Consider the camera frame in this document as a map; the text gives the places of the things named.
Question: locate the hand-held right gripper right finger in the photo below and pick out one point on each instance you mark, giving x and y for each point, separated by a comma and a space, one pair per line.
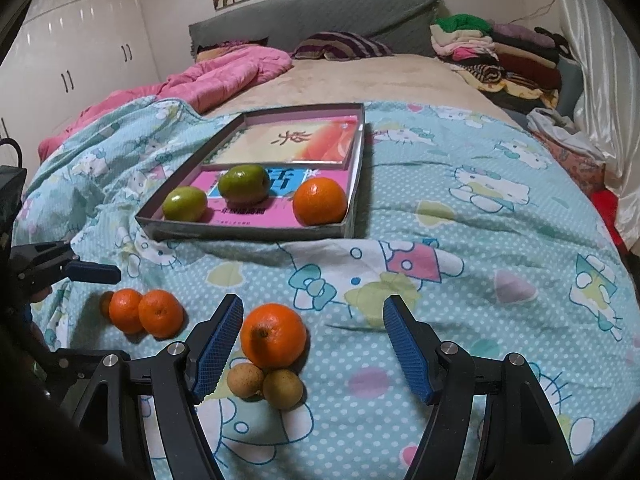
407, 350

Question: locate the brown longan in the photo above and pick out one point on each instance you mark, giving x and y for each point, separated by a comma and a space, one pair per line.
283, 388
105, 305
245, 381

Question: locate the pink book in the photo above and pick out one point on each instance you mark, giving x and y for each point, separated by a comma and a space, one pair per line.
280, 215

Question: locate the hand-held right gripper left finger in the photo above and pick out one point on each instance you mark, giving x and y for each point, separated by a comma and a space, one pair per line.
215, 350

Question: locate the shallow grey cardboard box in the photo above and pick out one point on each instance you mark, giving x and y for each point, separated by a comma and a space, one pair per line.
240, 231

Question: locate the grey fabric headboard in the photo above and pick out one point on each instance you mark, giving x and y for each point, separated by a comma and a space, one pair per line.
325, 10

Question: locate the plain red cloth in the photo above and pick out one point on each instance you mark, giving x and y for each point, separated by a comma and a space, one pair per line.
607, 210

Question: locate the beige and orange book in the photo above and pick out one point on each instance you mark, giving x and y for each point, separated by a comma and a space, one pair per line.
265, 140

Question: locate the grey cushion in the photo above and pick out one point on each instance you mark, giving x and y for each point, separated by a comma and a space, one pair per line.
570, 85

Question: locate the white wardrobe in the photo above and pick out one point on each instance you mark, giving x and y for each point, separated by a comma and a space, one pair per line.
75, 50

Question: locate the purple striped pillow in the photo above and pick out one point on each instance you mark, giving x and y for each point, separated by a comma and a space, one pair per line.
340, 45

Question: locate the dark green jujube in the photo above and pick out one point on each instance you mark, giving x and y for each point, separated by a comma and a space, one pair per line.
244, 181

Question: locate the tangerine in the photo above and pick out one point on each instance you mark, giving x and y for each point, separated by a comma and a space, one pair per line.
272, 335
319, 201
160, 313
125, 309

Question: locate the blue cartoon cat blanket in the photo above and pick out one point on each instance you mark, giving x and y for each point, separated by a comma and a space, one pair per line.
450, 270

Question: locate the white satin curtain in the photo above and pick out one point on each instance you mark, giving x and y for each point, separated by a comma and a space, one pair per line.
600, 60

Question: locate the red patterned cloth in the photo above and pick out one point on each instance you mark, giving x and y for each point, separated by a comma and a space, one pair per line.
575, 165

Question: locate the dark patterned pillow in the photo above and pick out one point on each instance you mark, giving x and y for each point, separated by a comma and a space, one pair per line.
225, 49

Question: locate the beige bed sheet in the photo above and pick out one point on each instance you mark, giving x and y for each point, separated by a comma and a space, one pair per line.
375, 80

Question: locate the light green jujube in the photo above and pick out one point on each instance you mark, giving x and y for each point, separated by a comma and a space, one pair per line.
185, 203

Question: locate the pink quilt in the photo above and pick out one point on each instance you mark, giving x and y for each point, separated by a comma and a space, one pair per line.
235, 67

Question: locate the pile of folded clothes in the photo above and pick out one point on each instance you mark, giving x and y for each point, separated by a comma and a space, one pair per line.
500, 55

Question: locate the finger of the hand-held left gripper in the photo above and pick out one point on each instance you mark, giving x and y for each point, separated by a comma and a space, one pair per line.
92, 272

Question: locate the crumpled white cloth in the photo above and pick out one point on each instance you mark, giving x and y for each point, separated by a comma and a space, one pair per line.
560, 127

